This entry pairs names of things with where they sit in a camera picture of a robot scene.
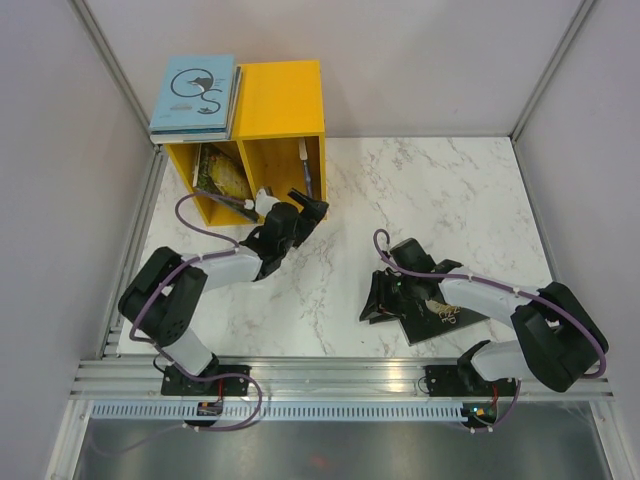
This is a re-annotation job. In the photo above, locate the green gold cover book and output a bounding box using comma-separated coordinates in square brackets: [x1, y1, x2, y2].
[192, 143, 259, 223]

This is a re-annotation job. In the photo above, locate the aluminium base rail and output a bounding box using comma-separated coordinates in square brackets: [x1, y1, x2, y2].
[69, 354, 616, 404]

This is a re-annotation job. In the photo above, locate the black Moon Sixpence book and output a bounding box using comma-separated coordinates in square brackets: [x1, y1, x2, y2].
[399, 278, 487, 346]

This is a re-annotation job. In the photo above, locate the aluminium corner post right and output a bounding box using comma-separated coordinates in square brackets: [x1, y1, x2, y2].
[508, 0, 599, 144]

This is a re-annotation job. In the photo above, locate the light blue Old Man book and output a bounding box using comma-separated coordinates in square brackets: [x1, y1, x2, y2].
[149, 54, 237, 133]

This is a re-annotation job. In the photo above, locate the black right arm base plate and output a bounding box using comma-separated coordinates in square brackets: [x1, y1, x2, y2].
[425, 365, 516, 397]

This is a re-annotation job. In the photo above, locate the dark Wuthering Heights book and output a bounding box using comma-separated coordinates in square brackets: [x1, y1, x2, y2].
[149, 69, 244, 147]

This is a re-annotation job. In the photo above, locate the blue 20000 Leagues book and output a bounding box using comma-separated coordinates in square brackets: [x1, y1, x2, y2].
[149, 67, 241, 142]

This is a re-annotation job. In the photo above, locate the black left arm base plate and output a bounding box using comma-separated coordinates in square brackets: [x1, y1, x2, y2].
[160, 365, 251, 397]

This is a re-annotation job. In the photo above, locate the yellow wooden shelf box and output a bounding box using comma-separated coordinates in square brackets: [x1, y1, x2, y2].
[150, 60, 327, 200]

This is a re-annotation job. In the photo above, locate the aluminium corner post left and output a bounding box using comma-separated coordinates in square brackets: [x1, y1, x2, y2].
[69, 0, 166, 151]

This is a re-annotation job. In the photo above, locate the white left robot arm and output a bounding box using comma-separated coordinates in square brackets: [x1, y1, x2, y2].
[118, 188, 329, 395]

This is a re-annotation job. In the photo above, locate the aluminium corner post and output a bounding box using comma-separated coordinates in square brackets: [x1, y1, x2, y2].
[69, 0, 166, 151]
[508, 0, 599, 144]

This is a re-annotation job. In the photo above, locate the perforated cable duct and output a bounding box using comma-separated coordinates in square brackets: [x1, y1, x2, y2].
[91, 400, 467, 422]

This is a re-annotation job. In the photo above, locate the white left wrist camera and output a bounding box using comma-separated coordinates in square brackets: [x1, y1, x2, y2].
[244, 187, 280, 217]

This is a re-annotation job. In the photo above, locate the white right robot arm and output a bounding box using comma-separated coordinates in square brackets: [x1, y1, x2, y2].
[360, 238, 609, 396]

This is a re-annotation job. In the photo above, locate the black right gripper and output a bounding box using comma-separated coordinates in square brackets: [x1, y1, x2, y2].
[359, 269, 418, 324]

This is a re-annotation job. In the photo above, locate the purple galaxy cover book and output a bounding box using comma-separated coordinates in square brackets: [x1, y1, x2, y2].
[298, 138, 313, 197]

